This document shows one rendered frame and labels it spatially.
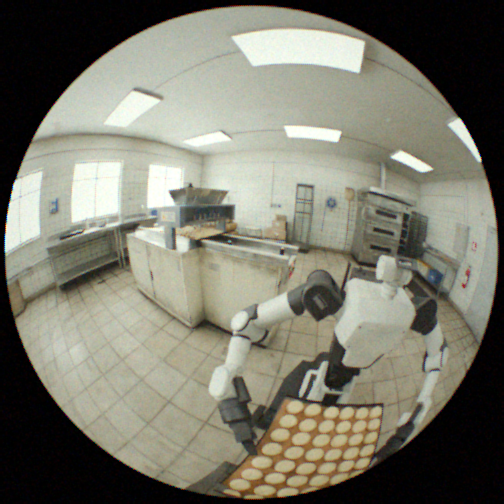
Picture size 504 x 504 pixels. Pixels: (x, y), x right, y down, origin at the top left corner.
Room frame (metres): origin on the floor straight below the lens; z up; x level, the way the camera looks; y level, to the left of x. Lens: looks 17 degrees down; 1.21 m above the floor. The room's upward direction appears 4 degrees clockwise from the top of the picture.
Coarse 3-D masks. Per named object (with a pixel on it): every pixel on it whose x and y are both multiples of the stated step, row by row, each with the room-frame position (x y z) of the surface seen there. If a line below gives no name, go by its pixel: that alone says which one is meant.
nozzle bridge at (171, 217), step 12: (204, 204) 1.37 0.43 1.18; (216, 204) 1.42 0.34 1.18; (228, 204) 1.59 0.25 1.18; (168, 216) 1.12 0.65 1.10; (180, 216) 1.06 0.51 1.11; (192, 216) 1.27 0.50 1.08; (216, 216) 1.56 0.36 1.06; (228, 216) 1.68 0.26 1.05; (168, 228) 1.12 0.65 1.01; (216, 228) 1.76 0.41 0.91; (168, 240) 1.12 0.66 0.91
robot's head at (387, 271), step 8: (384, 256) 0.31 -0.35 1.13; (384, 264) 0.29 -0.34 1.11; (392, 264) 0.28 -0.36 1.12; (408, 264) 0.27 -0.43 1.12; (376, 272) 0.33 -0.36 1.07; (384, 272) 0.28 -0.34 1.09; (392, 272) 0.27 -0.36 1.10; (400, 272) 0.26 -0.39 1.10; (408, 272) 0.25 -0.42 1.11; (384, 280) 0.29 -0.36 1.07; (392, 280) 0.27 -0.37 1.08; (400, 280) 0.26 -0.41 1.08; (408, 280) 0.24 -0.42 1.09; (384, 288) 0.29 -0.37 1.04; (392, 288) 0.27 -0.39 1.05
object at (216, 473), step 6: (228, 462) -0.14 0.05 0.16; (216, 468) -0.13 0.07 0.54; (222, 468) -0.14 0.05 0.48; (210, 474) -0.13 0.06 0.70; (216, 474) -0.14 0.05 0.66; (198, 480) -0.13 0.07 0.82; (204, 480) -0.13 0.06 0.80; (210, 480) -0.14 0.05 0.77; (216, 480) -0.14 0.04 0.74; (192, 486) -0.13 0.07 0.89; (198, 486) -0.13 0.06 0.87; (204, 486) -0.14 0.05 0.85; (210, 486) -0.14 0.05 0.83; (198, 492) -0.14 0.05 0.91; (204, 492) -0.14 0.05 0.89
